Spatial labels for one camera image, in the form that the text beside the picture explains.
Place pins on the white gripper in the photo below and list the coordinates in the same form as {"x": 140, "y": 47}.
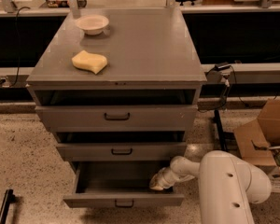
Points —
{"x": 163, "y": 177}

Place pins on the grey bottom drawer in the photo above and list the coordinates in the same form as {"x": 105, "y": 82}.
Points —
{"x": 121, "y": 184}

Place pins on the grey drawer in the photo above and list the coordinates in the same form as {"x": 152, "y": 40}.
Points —
{"x": 117, "y": 118}
{"x": 158, "y": 151}
{"x": 121, "y": 184}

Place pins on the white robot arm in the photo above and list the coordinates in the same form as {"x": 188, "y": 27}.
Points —
{"x": 227, "y": 185}

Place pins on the grey middle drawer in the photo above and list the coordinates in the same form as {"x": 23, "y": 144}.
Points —
{"x": 158, "y": 151}

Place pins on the grey top drawer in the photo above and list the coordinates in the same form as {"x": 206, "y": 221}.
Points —
{"x": 117, "y": 118}

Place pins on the grey drawer cabinet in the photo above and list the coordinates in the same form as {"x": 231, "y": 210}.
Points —
{"x": 151, "y": 61}

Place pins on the cardboard box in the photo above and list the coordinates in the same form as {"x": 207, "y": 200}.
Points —
{"x": 259, "y": 140}

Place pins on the yellow sponge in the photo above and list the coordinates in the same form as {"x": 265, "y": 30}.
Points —
{"x": 89, "y": 61}

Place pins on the black bar bottom left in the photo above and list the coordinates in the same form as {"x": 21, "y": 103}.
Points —
{"x": 9, "y": 198}

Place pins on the white bowl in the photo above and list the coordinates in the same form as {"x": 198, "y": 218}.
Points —
{"x": 92, "y": 24}

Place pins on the black stand with camera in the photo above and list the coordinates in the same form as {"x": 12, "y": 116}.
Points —
{"x": 222, "y": 68}

